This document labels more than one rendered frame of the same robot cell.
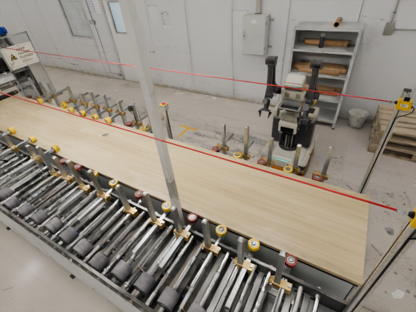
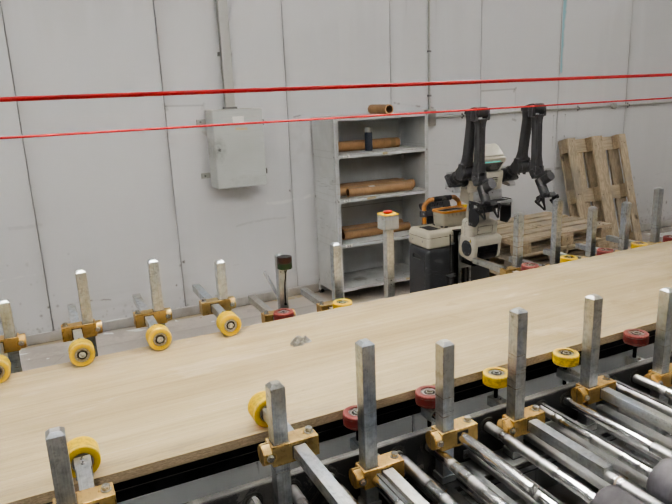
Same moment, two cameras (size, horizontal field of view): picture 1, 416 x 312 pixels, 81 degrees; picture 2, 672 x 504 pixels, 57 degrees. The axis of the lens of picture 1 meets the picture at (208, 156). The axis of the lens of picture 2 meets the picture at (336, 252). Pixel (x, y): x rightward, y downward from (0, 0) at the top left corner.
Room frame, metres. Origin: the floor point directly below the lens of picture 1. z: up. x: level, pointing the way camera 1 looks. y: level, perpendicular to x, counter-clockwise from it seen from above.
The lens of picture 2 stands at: (1.32, 2.83, 1.73)
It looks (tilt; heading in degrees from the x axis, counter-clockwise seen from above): 14 degrees down; 301
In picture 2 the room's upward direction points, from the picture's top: 2 degrees counter-clockwise
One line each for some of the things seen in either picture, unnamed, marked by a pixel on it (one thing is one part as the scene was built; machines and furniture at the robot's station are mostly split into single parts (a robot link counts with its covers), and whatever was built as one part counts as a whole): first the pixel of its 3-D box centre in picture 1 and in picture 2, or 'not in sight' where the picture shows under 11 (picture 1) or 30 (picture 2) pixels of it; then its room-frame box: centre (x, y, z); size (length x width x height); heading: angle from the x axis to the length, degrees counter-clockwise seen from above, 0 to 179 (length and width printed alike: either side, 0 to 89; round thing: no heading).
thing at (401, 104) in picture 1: (377, 155); not in sight; (1.34, -1.26, 1.20); 0.15 x 0.12 x 1.00; 57
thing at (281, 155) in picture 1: (287, 151); not in sight; (2.74, -1.16, 0.16); 0.67 x 0.64 x 0.25; 147
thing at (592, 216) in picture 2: (269, 157); (590, 250); (1.82, -0.60, 0.87); 0.04 x 0.04 x 0.48; 57
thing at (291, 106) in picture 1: (290, 109); (489, 207); (2.50, -1.00, 0.99); 0.28 x 0.16 x 0.22; 57
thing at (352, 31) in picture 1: (317, 77); (371, 205); (3.82, -1.93, 0.78); 0.90 x 0.45 x 1.55; 57
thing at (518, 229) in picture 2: (224, 143); (517, 259); (2.10, -0.19, 0.90); 0.04 x 0.04 x 0.48; 57
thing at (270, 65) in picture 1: (269, 78); (479, 146); (2.48, -0.73, 1.40); 0.11 x 0.06 x 0.43; 57
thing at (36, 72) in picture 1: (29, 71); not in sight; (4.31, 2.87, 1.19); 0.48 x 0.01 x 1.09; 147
